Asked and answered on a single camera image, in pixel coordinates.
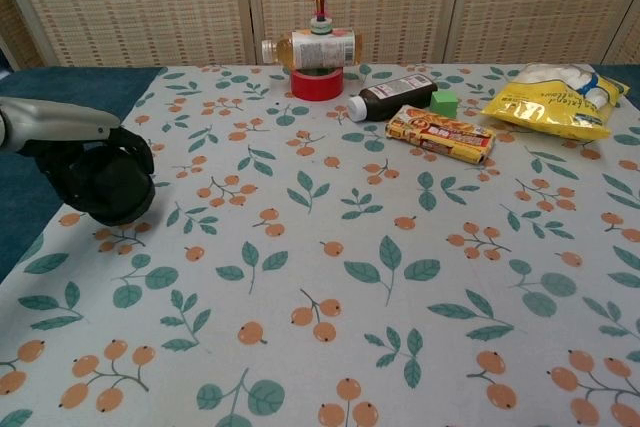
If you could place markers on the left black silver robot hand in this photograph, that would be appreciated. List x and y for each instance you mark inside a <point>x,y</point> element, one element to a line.
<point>55,119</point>

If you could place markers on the black round object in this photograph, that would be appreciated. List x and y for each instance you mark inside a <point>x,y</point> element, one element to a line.
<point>120,184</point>

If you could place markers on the woven bamboo screen panel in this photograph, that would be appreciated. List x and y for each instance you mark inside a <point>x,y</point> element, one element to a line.
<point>545,2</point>
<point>390,2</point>
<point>627,37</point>
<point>15,32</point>
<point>140,2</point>

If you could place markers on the red tape roll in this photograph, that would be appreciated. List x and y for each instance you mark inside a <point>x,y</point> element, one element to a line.
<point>316,84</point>

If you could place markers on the clear tea bottle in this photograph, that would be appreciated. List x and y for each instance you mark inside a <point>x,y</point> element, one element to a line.
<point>320,49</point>

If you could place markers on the floral leaf fruit tablecloth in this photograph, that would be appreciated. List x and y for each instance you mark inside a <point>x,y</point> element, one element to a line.
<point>320,247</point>

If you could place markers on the dark brown bottle white cap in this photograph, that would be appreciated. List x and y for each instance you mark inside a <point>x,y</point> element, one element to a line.
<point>395,94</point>

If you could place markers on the yellow orange snack box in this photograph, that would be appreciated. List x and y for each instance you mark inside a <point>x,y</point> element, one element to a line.
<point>440,136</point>

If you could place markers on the green cube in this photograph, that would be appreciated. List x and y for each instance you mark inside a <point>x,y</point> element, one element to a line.
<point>444,103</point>

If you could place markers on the yellow marshmallow bag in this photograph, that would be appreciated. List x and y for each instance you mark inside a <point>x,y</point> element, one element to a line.
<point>545,107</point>

